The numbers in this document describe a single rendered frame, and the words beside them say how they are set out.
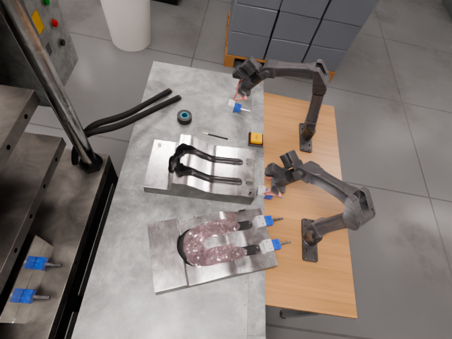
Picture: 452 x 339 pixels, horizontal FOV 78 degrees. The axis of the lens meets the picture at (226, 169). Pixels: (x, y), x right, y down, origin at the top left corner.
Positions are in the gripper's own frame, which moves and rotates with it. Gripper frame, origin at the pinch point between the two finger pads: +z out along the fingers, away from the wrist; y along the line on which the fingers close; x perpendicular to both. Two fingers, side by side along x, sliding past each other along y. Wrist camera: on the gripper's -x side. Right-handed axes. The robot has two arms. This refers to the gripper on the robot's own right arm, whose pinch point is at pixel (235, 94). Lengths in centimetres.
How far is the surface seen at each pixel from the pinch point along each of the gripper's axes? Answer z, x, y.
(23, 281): 28, -45, 110
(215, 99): 16.2, -3.2, -4.3
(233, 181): -1, 10, 50
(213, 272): -1, 10, 92
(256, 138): -0.7, 18.9, 18.6
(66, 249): 37, -37, 95
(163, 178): 17, -16, 57
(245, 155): -3.0, 12.2, 34.9
